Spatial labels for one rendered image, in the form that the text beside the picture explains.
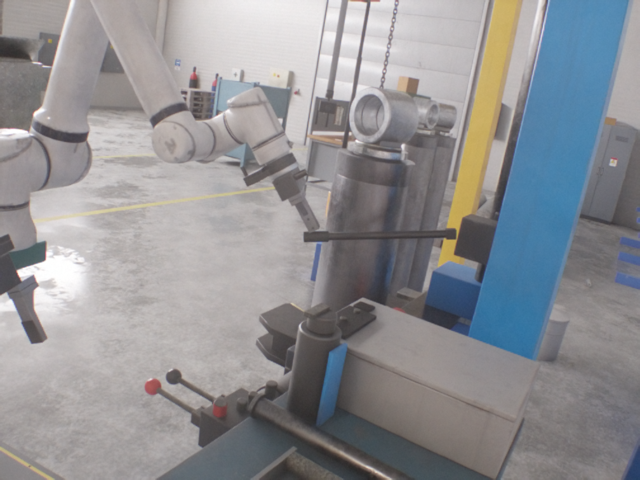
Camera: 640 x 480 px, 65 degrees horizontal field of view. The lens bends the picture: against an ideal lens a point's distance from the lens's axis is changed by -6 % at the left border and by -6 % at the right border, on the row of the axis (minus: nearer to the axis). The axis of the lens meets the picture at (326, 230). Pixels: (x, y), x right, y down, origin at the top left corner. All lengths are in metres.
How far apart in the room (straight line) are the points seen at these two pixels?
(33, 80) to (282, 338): 8.16
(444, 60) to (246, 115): 11.54
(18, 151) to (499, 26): 3.28
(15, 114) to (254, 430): 8.49
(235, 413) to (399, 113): 0.82
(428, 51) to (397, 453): 12.12
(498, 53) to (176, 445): 3.17
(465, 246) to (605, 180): 10.19
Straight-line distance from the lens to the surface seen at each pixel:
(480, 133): 3.94
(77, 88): 1.50
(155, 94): 1.16
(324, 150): 7.59
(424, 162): 2.75
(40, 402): 2.86
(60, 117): 1.52
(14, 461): 2.04
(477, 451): 0.95
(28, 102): 9.24
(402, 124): 1.40
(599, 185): 11.43
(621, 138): 11.39
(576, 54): 1.23
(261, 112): 1.20
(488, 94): 3.94
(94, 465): 2.48
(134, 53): 1.19
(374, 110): 1.50
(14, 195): 1.45
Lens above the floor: 1.63
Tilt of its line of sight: 15 degrees down
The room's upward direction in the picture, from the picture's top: 10 degrees clockwise
